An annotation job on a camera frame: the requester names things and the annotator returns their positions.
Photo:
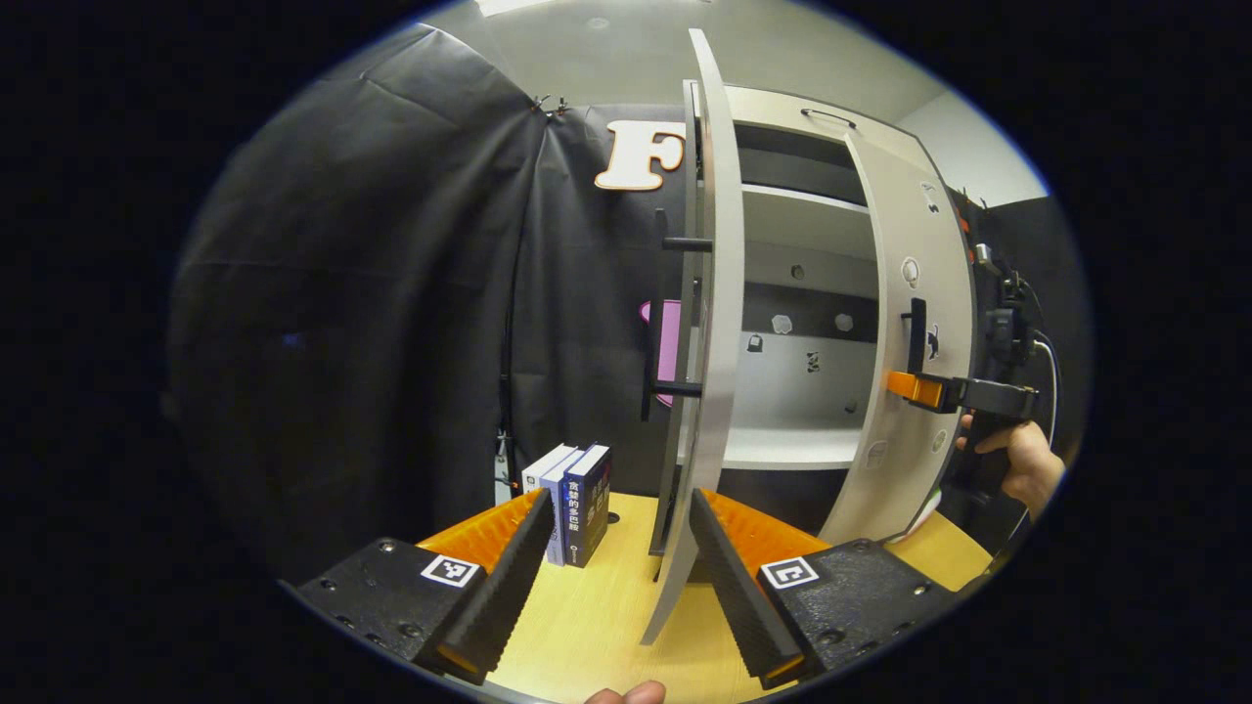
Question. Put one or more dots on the white cabinet drawer front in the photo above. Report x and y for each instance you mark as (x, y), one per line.
(773, 108)

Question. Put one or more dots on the white cabinet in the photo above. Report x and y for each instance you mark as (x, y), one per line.
(792, 445)

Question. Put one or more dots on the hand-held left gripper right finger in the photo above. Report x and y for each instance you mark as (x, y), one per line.
(729, 577)

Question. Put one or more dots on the dark blue book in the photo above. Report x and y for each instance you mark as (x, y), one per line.
(589, 508)

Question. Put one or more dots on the watermelon slice toy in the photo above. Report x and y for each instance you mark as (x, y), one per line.
(927, 508)

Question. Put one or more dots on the white cabinet shelf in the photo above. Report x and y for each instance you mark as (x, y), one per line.
(807, 220)

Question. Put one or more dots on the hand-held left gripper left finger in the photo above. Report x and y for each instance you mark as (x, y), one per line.
(514, 577)

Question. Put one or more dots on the ceiling light strip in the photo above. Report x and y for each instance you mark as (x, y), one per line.
(514, 5)

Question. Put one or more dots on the white cabinet door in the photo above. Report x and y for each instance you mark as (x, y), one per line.
(726, 293)
(905, 215)

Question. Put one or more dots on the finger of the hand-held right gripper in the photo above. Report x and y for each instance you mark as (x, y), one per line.
(998, 399)

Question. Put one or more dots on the white book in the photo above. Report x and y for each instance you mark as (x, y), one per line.
(546, 462)

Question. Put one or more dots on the light blue book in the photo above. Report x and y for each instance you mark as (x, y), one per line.
(558, 508)

